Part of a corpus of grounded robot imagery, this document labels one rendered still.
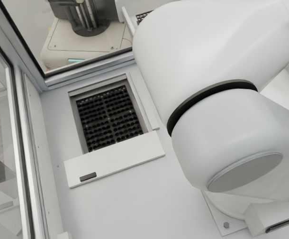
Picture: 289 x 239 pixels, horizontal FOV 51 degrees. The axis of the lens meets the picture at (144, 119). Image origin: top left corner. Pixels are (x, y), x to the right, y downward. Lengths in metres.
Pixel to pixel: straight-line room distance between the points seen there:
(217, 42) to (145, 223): 0.58
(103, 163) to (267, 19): 0.63
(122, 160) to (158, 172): 0.11
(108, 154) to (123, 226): 0.20
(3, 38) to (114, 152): 0.42
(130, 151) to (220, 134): 0.61
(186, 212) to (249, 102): 0.56
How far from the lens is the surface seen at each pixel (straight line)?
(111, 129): 0.96
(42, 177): 0.79
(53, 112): 0.99
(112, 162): 0.84
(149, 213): 0.80
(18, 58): 0.94
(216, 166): 0.25
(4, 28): 0.88
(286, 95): 0.53
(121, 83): 1.13
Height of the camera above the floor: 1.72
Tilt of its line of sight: 59 degrees down
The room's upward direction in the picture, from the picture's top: 11 degrees counter-clockwise
